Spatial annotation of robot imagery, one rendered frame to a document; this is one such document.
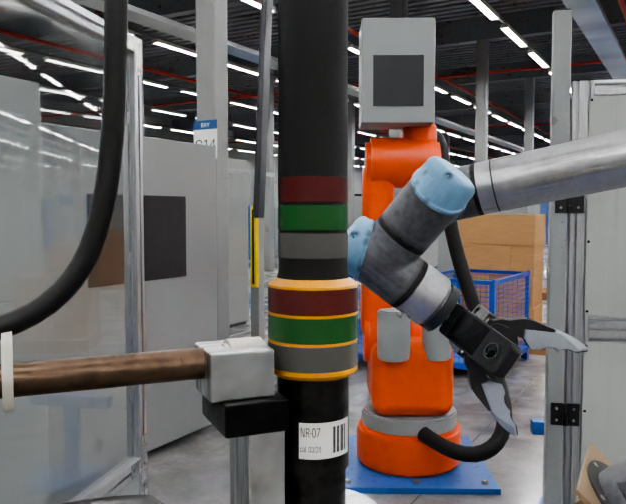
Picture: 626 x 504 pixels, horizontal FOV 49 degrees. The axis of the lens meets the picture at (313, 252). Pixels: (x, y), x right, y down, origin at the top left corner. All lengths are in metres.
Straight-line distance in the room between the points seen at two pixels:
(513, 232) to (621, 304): 6.17
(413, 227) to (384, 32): 3.48
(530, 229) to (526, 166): 7.30
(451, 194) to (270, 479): 0.59
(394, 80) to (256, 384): 3.98
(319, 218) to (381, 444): 4.04
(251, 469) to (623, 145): 0.75
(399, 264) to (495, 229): 7.51
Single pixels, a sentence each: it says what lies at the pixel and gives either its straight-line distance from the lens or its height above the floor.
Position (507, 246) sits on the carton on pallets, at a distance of 8.34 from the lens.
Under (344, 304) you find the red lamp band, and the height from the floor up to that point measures 1.58.
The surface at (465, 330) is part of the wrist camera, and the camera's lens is 0.91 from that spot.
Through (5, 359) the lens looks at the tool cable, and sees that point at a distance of 0.30.
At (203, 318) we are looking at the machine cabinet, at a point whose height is 0.85.
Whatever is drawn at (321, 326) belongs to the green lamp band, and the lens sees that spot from 0.31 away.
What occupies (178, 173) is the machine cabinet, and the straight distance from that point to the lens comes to 4.81.
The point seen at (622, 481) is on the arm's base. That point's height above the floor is 1.25.
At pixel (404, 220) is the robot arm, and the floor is 1.61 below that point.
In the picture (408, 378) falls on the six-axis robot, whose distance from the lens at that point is 4.25.
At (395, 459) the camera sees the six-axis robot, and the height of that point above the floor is 0.14.
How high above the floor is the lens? 1.62
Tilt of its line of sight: 3 degrees down
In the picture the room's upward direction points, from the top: straight up
